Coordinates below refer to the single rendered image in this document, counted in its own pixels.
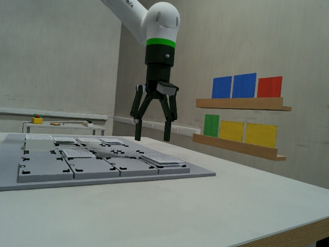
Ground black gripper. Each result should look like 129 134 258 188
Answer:
130 64 177 142

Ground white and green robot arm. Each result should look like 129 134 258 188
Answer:
100 0 180 95

